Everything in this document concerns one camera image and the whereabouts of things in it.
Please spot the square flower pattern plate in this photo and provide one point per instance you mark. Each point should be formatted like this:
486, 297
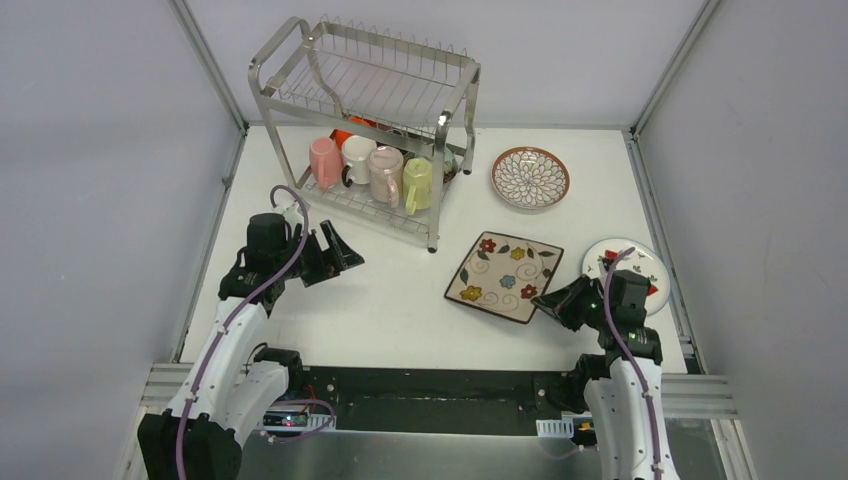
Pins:
502, 274

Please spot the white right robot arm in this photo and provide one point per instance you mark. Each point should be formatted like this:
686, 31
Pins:
621, 386

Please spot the orange plastic bowl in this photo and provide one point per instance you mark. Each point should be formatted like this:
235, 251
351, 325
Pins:
340, 136

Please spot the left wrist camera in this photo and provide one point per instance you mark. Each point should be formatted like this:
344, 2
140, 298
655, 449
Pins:
294, 214

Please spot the translucent pink glass mug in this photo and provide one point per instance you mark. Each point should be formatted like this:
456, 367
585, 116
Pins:
385, 165

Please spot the pale yellow ceramic mug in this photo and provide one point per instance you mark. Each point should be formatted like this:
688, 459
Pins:
417, 185

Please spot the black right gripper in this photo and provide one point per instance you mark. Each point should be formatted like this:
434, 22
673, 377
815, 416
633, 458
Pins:
559, 302

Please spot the round floral pattern plate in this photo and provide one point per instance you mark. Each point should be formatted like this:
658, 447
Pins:
530, 178

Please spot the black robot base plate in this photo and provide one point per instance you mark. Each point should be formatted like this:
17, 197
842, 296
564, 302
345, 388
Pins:
466, 402

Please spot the watermelon pattern round plate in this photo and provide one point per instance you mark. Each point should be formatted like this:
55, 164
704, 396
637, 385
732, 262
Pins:
642, 261

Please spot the small clear glass cup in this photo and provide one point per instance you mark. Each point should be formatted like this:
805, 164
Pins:
355, 152

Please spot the stainless steel dish rack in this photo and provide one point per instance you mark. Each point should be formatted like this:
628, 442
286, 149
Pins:
421, 97

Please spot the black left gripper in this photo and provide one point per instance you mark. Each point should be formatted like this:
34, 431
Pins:
318, 258

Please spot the pink ceramic mug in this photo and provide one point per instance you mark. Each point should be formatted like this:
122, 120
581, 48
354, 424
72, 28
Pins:
325, 162

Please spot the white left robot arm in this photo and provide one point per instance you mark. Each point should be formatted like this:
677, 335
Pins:
202, 431

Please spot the mint green ceramic bowl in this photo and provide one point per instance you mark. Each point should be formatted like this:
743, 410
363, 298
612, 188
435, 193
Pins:
450, 166

